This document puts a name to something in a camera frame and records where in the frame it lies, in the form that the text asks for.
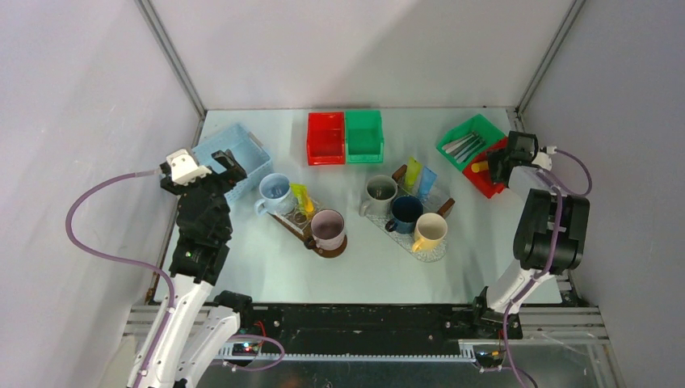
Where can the brown ended acrylic rack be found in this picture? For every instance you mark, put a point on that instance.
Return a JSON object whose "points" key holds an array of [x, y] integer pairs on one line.
{"points": [[437, 200]]}

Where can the light blue mug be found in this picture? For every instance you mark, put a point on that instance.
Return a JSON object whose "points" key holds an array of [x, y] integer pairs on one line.
{"points": [[276, 195]]}

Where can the cream yellow mug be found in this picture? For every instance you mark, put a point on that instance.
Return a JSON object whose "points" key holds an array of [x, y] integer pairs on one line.
{"points": [[430, 230]]}

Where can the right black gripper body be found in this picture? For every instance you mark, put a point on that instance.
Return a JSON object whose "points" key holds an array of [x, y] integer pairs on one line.
{"points": [[496, 158]]}

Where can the grey mug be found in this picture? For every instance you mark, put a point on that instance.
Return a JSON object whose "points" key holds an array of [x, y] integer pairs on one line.
{"points": [[379, 192]]}

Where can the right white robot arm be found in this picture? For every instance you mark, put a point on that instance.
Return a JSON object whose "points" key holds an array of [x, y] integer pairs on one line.
{"points": [[551, 233]]}

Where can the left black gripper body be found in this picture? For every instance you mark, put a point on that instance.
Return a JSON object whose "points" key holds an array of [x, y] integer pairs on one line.
{"points": [[216, 184]]}

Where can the dark blue mug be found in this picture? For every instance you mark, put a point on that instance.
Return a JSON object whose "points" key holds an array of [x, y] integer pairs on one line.
{"points": [[404, 214]]}

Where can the wrist white camera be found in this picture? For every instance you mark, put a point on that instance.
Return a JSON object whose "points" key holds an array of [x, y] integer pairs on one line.
{"points": [[183, 168], [543, 158]]}

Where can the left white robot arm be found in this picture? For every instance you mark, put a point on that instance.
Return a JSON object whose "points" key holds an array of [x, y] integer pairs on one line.
{"points": [[172, 355]]}

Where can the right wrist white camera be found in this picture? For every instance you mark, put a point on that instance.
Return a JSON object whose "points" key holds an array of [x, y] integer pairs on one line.
{"points": [[543, 158]]}

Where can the red toothpaste bin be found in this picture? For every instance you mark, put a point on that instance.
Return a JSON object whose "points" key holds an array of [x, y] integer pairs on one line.
{"points": [[481, 180]]}

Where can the light blue plastic basket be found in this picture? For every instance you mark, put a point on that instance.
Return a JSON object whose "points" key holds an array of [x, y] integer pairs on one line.
{"points": [[247, 150]]}

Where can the mauve pink mug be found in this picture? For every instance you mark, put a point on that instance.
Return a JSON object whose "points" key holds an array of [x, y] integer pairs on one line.
{"points": [[327, 231]]}

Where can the clear glass oval tray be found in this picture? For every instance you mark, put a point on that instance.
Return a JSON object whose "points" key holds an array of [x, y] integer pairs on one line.
{"points": [[406, 241]]}

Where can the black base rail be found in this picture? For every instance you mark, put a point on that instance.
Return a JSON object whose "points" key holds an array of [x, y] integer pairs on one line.
{"points": [[375, 330]]}

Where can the green plastic bin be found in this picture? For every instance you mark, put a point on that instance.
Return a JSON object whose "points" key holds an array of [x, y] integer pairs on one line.
{"points": [[364, 137]]}

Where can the red plastic bin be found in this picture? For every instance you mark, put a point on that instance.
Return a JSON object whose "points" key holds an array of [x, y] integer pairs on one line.
{"points": [[325, 141]]}

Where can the green toothbrush bin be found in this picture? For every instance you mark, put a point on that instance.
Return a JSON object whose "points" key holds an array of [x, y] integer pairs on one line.
{"points": [[478, 124]]}

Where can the clear acrylic holder rack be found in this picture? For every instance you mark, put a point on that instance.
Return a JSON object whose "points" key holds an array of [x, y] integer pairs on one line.
{"points": [[318, 205]]}

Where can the brown wooden oval tray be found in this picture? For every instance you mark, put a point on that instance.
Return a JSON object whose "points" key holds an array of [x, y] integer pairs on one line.
{"points": [[298, 225]]}

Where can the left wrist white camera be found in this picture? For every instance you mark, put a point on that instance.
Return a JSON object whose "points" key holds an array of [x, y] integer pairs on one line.
{"points": [[183, 168]]}

